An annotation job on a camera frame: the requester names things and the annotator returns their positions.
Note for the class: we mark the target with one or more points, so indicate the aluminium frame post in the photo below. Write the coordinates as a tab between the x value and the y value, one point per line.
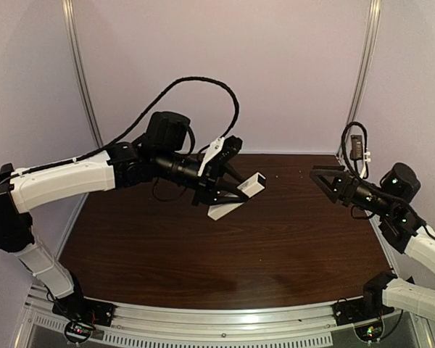
80	74
369	45

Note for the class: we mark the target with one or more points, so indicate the right aluminium frame post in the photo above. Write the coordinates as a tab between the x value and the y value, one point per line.
369	45

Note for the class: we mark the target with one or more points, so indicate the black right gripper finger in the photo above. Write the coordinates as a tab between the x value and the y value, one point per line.
327	170
327	182

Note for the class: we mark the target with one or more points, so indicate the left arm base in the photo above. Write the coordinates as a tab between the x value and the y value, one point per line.
83	318

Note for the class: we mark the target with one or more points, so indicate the left aluminium frame post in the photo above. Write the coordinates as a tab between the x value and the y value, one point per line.
80	74

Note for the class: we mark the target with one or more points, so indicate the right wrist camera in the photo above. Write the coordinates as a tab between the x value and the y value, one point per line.
359	155

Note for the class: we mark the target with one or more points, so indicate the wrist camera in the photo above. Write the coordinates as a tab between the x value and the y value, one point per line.
220	151
359	155

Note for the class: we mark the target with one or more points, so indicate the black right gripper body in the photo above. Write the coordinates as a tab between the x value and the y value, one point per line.
341	185

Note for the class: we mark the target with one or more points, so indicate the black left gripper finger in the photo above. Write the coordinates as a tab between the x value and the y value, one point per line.
229	170
234	197

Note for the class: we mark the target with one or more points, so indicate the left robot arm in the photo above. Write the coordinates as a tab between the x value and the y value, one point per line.
155	154

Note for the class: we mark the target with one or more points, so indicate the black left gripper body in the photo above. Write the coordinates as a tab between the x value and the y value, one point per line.
207	185

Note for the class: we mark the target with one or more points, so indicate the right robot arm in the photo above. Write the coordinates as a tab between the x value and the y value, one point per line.
403	229

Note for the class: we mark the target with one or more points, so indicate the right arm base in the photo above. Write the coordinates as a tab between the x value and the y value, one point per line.
368	323

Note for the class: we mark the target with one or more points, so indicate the white remote control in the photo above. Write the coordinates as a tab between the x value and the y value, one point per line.
222	205

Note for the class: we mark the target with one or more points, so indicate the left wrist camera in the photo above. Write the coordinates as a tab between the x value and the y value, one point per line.
220	151

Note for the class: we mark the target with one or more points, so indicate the aluminium front rail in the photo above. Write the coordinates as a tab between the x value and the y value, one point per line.
312	325

